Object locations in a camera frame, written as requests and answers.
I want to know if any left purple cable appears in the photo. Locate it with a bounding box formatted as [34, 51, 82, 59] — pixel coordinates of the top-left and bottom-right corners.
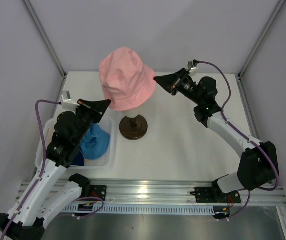
[0, 99, 62, 240]

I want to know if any clear plastic bin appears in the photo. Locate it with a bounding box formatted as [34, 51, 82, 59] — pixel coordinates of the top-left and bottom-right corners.
[34, 117, 116, 170]

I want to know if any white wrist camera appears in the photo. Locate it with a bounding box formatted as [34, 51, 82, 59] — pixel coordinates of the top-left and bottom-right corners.
[187, 59, 199, 77]
[60, 91, 79, 112]

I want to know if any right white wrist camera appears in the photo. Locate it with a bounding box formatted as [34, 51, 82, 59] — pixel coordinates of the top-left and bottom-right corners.
[187, 59, 199, 77]

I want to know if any white slotted cable duct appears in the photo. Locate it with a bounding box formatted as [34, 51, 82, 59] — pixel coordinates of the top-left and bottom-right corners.
[61, 203, 215, 216]

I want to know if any brown round wooden stand base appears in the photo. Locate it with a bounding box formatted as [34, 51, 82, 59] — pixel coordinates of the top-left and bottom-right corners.
[119, 115, 148, 141]

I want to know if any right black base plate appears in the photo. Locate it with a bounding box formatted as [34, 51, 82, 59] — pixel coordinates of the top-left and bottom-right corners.
[189, 186, 241, 204]

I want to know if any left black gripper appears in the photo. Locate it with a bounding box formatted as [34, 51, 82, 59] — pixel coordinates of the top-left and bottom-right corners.
[73, 99, 111, 145]

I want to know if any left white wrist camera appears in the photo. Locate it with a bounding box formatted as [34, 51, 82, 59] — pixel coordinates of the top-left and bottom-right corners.
[60, 91, 79, 112]

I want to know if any light blue bucket hat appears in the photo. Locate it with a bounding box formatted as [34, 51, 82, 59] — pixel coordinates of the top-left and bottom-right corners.
[80, 123, 110, 160]

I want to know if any aluminium frame post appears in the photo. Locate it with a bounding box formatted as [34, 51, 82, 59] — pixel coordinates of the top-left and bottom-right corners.
[21, 0, 66, 78]
[237, 0, 286, 79]

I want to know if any right aluminium frame post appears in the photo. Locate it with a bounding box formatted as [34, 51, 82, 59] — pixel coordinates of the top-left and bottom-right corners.
[237, 0, 286, 79]

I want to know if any left aluminium frame post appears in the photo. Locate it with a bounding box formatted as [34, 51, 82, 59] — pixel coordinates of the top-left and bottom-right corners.
[21, 0, 66, 78]

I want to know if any right side aluminium rail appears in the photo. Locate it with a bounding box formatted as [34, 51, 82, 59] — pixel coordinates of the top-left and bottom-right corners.
[236, 75, 260, 139]

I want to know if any aluminium rail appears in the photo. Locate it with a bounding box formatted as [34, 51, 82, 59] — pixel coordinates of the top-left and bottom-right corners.
[91, 179, 286, 207]
[236, 75, 260, 139]

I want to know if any dark blue hat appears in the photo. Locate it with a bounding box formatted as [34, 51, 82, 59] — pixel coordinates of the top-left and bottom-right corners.
[71, 151, 84, 167]

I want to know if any aluminium front rail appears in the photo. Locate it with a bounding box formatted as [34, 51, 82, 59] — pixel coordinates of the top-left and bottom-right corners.
[91, 179, 286, 207]

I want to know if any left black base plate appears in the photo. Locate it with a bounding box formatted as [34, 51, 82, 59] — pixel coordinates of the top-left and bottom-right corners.
[81, 185, 107, 201]

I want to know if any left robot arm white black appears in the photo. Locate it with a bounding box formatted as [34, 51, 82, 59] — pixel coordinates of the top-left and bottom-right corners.
[0, 99, 111, 240]

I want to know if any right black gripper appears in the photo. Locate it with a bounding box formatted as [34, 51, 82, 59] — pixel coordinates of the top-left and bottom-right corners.
[153, 68, 202, 106]

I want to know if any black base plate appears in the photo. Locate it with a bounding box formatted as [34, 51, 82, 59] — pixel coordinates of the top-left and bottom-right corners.
[81, 185, 107, 201]
[189, 186, 241, 204]

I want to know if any pink bucket hat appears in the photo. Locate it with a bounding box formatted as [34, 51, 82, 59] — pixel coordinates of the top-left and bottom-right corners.
[99, 46, 156, 112]

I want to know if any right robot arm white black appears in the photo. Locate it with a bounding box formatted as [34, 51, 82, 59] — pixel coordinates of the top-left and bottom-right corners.
[154, 68, 279, 204]

